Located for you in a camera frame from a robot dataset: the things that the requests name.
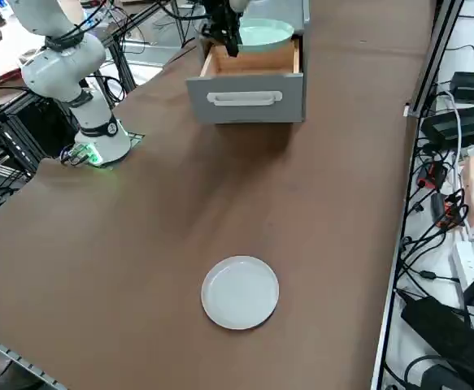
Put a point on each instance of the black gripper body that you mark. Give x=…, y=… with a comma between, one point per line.
x=222, y=12

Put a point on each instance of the mint green round plate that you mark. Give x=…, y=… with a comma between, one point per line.
x=267, y=36

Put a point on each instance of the white round plate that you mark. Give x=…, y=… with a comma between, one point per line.
x=240, y=292

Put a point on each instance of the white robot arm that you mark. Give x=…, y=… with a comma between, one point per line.
x=94, y=118

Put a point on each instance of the gray drawer cabinet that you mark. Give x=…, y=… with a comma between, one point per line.
x=306, y=61

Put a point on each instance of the long black power adapter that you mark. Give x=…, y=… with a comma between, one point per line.
x=460, y=124

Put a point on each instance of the red and black plug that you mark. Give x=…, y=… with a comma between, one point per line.
x=448, y=215
x=431, y=174

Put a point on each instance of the large black power adapter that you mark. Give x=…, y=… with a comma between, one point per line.
x=436, y=321

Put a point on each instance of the small white bracket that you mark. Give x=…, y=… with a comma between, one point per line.
x=407, y=110

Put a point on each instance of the silver aluminium camera beam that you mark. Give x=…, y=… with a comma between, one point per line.
x=434, y=53

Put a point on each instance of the black aluminium frame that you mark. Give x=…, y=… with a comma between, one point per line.
x=17, y=138

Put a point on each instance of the silver perforated rail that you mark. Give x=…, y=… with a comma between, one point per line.
x=17, y=358

